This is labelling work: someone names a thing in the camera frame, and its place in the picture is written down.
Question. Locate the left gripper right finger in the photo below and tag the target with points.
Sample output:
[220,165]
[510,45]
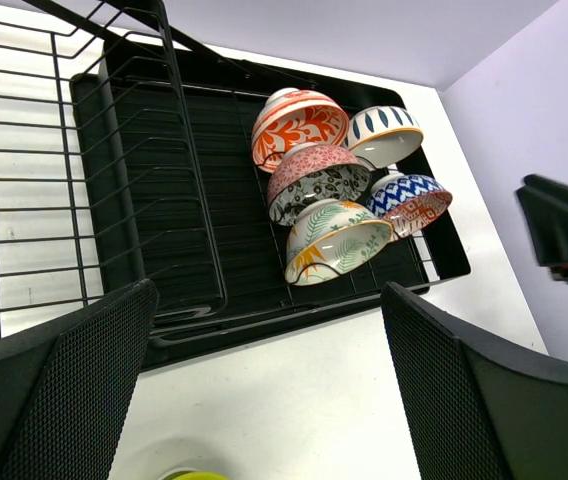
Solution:
[478,406]

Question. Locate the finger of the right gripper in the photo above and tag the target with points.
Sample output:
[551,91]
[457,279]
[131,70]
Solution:
[544,204]

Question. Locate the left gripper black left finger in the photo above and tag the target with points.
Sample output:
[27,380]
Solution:
[66,386]

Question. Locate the green bowl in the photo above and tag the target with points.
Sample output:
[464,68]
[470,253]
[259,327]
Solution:
[193,475]

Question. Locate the orange blue geometric bowl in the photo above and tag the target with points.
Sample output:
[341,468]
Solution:
[408,202]

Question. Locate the white bowl pink rim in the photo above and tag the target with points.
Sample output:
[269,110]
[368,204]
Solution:
[383,135]

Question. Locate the leaf pattern white bowl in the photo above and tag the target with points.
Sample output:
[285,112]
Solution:
[331,238]

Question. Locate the black leaf pattern bowl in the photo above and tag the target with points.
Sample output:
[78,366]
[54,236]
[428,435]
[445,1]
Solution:
[312,172]

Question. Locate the orange floral bowl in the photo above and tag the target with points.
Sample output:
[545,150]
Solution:
[290,117]

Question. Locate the black dish rack tray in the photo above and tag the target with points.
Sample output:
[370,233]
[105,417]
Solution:
[175,198]

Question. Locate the black wire plate rack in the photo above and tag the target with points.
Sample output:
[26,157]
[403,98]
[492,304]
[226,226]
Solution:
[49,263]

